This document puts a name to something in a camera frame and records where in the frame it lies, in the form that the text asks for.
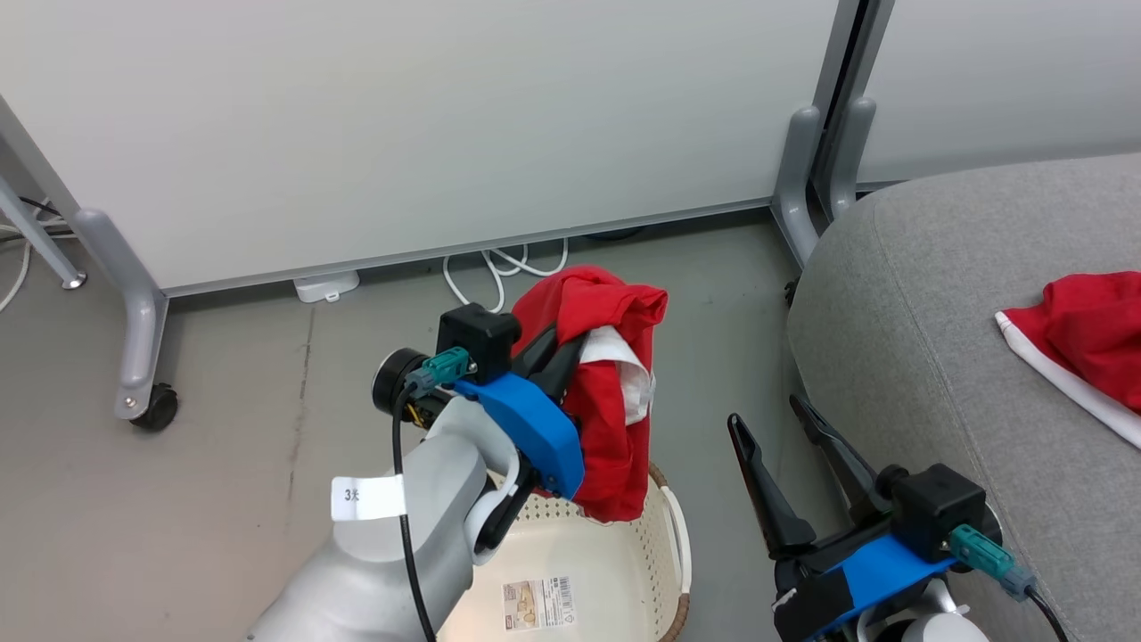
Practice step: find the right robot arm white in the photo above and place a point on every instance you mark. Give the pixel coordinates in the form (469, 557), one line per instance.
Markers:
(945, 629)

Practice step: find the red garment white lining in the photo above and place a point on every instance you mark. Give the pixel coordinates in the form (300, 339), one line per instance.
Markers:
(615, 419)

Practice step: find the white perforated laundry basket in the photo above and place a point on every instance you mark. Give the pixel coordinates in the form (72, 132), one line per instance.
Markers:
(606, 571)

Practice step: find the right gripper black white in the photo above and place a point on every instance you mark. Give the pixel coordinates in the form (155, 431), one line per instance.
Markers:
(811, 588)

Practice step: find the narrow white partition panel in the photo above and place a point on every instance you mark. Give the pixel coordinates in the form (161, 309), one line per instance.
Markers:
(998, 80)

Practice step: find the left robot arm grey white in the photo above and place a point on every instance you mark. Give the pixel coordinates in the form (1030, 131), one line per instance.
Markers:
(428, 562)

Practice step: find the thin metal table leg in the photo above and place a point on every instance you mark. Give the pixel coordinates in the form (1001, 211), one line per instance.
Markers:
(36, 236)

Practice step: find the white paper tag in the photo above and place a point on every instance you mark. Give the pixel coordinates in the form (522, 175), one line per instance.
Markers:
(367, 497)

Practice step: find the wide white partition panel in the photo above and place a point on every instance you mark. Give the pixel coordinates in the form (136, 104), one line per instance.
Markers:
(428, 116)

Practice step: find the black caster wheel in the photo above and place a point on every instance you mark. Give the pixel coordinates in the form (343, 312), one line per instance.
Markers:
(158, 408)

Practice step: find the small black caster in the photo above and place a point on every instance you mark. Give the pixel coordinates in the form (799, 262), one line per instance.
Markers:
(792, 292)

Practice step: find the teal camera connector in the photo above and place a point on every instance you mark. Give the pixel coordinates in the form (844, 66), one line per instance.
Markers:
(985, 557)
(441, 367)

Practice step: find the paper label sticker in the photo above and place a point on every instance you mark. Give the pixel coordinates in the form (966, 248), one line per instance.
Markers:
(539, 604)

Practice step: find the teal right camera connector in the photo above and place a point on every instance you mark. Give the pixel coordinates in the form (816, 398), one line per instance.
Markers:
(985, 557)

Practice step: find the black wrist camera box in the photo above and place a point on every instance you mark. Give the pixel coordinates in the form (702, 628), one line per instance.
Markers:
(936, 508)
(477, 339)

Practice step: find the white power adapter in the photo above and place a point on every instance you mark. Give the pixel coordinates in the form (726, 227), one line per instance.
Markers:
(327, 285)

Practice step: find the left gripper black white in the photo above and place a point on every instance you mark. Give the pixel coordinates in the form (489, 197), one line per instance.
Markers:
(499, 517)

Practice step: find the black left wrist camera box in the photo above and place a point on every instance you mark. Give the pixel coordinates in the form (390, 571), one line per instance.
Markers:
(477, 339)

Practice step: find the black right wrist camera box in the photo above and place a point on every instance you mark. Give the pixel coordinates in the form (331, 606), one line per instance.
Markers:
(936, 508)

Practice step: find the teal left camera connector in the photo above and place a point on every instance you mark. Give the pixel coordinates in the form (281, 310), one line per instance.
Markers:
(441, 367)

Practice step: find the red garment white band trim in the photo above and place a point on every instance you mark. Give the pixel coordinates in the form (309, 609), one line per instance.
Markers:
(1092, 339)

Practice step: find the grey fabric sofa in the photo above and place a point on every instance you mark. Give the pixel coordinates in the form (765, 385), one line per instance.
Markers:
(936, 374)

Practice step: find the long grey partition foot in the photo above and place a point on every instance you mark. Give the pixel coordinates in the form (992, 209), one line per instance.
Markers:
(134, 312)

